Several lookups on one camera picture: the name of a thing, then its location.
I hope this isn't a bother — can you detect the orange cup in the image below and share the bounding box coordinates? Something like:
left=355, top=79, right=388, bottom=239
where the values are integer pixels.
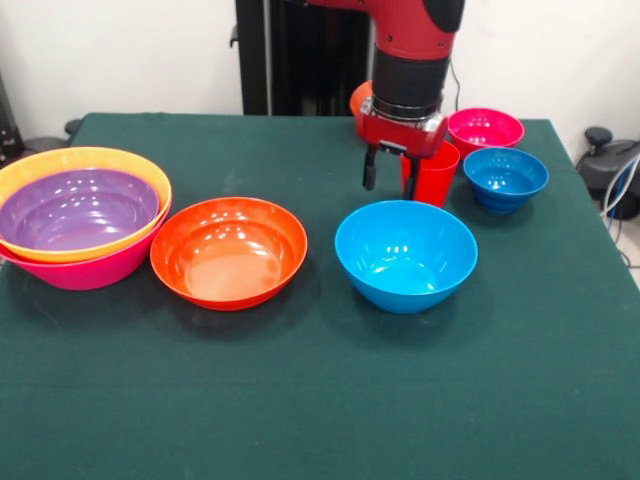
left=349, top=79, right=375, bottom=119

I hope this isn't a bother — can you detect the dark green table cloth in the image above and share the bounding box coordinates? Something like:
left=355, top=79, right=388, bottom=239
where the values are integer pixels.
left=0, top=112, right=640, bottom=480

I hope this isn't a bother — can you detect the red cup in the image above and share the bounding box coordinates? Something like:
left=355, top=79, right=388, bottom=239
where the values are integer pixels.
left=400, top=140, right=461, bottom=209

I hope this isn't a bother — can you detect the small dark blue bowl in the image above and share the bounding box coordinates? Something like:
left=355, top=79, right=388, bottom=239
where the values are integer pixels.
left=462, top=146, right=550, bottom=215

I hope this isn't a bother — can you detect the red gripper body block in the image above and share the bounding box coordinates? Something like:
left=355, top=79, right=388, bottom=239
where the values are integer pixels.
left=355, top=97, right=450, bottom=160

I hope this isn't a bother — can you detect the purple bowl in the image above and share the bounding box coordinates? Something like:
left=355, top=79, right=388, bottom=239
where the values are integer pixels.
left=0, top=168, right=160, bottom=252

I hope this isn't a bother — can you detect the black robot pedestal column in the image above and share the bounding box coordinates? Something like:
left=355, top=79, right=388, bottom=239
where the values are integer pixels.
left=229, top=0, right=381, bottom=117

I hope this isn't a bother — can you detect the blue cable bundle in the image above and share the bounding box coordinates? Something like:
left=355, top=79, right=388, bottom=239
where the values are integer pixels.
left=599, top=154, right=640, bottom=224

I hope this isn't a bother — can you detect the large pink bowl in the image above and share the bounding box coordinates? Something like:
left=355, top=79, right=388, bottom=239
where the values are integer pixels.
left=0, top=197, right=174, bottom=292

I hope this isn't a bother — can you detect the small pink bowl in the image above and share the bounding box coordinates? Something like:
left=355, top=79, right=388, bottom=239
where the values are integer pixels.
left=446, top=107, right=526, bottom=160

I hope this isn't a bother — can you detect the large orange bowl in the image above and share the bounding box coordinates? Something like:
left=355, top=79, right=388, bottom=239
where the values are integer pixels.
left=0, top=146, right=173, bottom=264

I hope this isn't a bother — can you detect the red-orange bowl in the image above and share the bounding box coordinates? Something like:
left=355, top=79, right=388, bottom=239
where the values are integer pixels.
left=149, top=196, right=309, bottom=312

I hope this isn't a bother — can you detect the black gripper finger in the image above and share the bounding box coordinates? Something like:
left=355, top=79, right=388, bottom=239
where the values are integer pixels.
left=402, top=153, right=424, bottom=201
left=362, top=144, right=382, bottom=192

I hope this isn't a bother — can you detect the black office chair base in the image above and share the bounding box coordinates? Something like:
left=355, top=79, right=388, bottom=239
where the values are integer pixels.
left=574, top=127, right=640, bottom=221
left=19, top=118, right=84, bottom=151

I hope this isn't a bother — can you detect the black hanging cable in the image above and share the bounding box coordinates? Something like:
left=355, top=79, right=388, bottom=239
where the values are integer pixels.
left=448, top=57, right=464, bottom=111

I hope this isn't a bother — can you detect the light blue bowl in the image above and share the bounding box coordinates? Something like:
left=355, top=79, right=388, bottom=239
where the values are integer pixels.
left=334, top=199, right=479, bottom=316

